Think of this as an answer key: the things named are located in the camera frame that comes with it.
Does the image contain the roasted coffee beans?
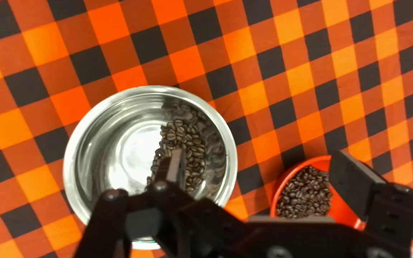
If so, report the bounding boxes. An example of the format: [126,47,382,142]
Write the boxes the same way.
[146,99,334,221]

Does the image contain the silver metal bowl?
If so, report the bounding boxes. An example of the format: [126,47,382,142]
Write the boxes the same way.
[61,85,239,251]

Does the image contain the red plastic bowl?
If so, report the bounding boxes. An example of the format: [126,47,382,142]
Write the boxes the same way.
[268,155,367,232]

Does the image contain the orange black checkered tablecloth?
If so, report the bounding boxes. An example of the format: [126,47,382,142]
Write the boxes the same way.
[0,0,413,258]

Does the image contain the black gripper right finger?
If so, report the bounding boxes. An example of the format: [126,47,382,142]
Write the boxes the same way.
[326,149,413,255]

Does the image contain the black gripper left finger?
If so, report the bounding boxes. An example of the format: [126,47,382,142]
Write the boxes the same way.
[74,148,250,258]

